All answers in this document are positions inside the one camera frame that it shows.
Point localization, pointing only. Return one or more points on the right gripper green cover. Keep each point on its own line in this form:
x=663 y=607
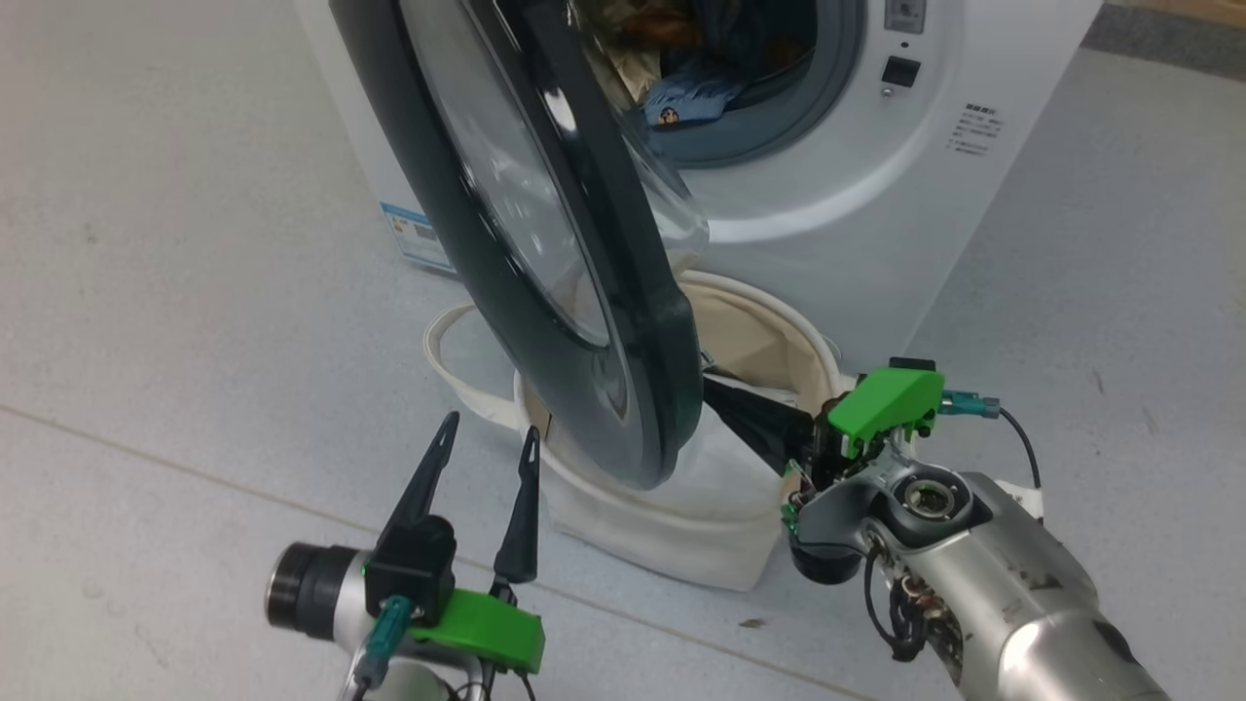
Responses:
x=881 y=404

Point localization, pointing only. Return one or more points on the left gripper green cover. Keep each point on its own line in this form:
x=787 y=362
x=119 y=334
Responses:
x=487 y=628

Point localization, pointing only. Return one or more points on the black round glass washer door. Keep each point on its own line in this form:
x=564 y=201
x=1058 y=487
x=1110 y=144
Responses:
x=467 y=234

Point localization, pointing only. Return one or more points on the light blue bear print garment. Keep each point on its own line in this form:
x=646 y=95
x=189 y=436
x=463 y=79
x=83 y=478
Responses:
x=691 y=97

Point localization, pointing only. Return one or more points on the dark blue garment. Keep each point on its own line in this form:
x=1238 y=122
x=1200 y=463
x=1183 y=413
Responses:
x=750 y=39

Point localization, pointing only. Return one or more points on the orange cartoon print garment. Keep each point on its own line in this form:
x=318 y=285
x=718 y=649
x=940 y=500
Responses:
x=638 y=44

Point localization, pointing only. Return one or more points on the cream canvas laundry basket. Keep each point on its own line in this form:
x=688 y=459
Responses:
x=672 y=526

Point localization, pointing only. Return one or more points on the white washing machine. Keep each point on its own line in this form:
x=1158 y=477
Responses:
x=857 y=195

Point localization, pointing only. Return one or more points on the grey rubber door gasket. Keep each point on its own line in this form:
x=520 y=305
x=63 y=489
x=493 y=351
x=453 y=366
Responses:
x=818 y=107

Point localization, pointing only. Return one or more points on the black door latch socket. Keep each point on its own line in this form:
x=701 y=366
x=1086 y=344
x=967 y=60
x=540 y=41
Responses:
x=900 y=71

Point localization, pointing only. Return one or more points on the blue white energy label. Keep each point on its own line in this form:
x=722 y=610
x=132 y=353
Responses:
x=419 y=236

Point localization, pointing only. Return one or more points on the small printed text label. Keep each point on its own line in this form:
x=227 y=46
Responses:
x=976 y=129

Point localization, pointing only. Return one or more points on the grey warning sticker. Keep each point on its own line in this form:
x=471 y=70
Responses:
x=905 y=15

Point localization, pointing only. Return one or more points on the wooden baseboard strip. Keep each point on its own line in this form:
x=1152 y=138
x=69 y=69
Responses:
x=1188 y=8

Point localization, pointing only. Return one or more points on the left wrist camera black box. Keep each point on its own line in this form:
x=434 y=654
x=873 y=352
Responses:
x=414 y=570

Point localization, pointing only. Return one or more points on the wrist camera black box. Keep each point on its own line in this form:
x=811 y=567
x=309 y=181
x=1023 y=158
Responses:
x=414 y=570
x=913 y=364

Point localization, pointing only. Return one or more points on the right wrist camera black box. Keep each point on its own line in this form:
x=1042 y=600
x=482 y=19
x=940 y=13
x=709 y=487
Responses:
x=913 y=364

